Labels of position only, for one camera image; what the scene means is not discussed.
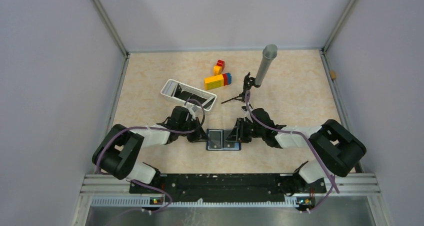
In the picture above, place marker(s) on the yellow toy block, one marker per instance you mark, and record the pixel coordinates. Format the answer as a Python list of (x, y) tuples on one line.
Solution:
[(213, 82)]

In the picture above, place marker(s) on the small orange toy block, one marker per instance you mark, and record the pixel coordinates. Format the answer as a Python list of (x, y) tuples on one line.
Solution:
[(217, 70)]

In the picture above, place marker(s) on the blue leather card holder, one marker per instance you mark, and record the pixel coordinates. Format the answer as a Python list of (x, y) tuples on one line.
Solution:
[(240, 147)]

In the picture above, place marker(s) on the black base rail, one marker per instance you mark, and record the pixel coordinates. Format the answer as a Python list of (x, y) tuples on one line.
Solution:
[(235, 188)]

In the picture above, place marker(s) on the black card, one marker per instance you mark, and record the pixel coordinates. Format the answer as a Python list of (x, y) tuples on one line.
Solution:
[(229, 145), (215, 142)]

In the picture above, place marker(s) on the grey microphone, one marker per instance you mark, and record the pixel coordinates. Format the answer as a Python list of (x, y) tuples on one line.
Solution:
[(269, 53)]

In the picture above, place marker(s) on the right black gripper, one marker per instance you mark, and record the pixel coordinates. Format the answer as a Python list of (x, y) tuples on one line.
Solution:
[(238, 132)]

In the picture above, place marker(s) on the red blue toy block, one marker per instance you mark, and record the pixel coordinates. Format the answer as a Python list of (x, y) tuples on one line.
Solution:
[(227, 79)]

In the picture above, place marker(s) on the small brown wall object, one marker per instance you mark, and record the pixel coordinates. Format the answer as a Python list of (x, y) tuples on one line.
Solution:
[(332, 75)]

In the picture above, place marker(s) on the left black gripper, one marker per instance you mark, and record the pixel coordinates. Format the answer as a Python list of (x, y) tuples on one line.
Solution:
[(201, 136)]

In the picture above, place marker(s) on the white rectangular tray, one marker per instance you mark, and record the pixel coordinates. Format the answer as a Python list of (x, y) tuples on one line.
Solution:
[(181, 94)]

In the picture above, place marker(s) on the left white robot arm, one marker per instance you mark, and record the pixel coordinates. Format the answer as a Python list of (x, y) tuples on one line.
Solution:
[(118, 153)]

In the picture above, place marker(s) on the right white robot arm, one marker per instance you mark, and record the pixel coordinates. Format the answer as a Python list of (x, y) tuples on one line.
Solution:
[(335, 149)]

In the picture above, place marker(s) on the small red toy block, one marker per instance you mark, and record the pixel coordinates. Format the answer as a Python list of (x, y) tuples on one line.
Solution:
[(221, 64)]

